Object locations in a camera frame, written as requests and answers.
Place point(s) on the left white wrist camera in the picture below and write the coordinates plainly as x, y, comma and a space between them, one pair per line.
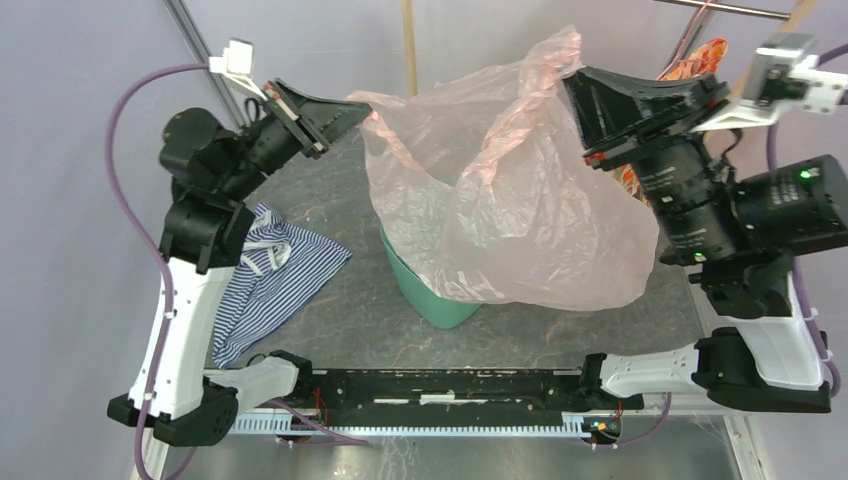
235, 65

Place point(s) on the pink translucent trash bag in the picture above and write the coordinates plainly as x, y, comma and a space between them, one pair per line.
481, 189

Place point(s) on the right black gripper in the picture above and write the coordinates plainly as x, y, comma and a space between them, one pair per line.
604, 105

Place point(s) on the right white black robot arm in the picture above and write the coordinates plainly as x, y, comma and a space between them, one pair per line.
741, 236

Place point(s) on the wooden clothes rack frame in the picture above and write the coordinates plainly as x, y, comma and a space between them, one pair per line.
798, 12

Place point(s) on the floral orange hanging bag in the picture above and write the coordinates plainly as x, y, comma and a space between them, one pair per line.
703, 60

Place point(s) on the metal corner post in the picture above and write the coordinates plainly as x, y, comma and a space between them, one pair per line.
192, 35

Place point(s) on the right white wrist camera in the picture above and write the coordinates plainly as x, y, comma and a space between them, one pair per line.
784, 75

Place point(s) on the blue white striped cloth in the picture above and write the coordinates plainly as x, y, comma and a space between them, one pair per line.
281, 268

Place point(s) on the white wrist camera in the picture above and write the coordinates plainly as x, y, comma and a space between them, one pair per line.
235, 65
784, 75

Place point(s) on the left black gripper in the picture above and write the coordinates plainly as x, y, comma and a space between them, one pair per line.
315, 122

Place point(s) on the green plastic trash bin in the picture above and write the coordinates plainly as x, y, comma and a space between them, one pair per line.
439, 312

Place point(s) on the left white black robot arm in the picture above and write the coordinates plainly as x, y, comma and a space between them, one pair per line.
213, 172

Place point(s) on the metal hanging rod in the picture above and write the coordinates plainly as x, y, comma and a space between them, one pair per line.
732, 9

